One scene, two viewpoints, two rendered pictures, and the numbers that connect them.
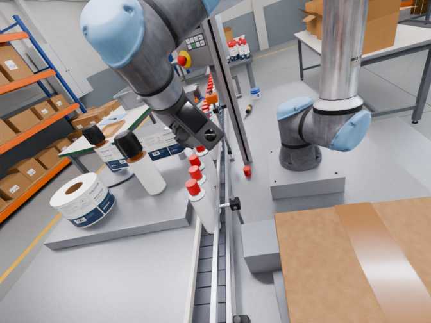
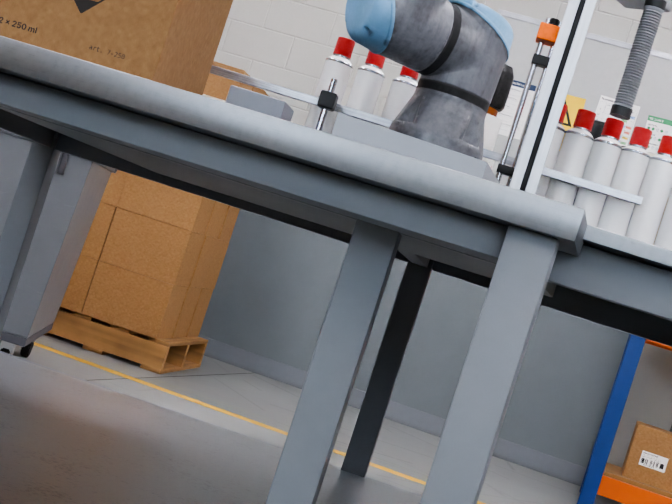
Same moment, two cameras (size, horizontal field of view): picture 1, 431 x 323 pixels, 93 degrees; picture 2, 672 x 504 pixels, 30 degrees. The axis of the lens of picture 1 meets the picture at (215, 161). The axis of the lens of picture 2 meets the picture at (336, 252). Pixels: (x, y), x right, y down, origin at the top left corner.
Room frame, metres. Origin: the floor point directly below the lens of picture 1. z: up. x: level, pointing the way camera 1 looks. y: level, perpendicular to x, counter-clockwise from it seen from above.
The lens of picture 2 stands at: (0.24, -2.20, 0.68)
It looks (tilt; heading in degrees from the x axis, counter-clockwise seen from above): 1 degrees up; 82
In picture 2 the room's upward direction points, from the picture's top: 18 degrees clockwise
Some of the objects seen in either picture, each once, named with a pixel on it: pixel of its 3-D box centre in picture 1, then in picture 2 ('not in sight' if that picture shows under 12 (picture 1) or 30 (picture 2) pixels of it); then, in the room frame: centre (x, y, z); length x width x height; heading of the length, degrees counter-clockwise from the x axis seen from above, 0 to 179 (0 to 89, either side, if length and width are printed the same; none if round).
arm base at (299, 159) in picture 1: (298, 148); (443, 122); (0.59, -0.30, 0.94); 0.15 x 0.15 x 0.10
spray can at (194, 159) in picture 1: (203, 179); (396, 113); (0.57, 0.06, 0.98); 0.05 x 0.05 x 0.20
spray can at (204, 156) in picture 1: (206, 163); not in sight; (0.66, 0.03, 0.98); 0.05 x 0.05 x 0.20
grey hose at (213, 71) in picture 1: (217, 84); (638, 58); (0.91, -0.13, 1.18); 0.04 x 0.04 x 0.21
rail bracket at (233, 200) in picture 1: (231, 214); (321, 125); (0.44, 0.01, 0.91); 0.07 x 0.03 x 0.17; 76
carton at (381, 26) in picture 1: (367, 24); not in sight; (1.80, -1.65, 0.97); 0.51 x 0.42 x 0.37; 75
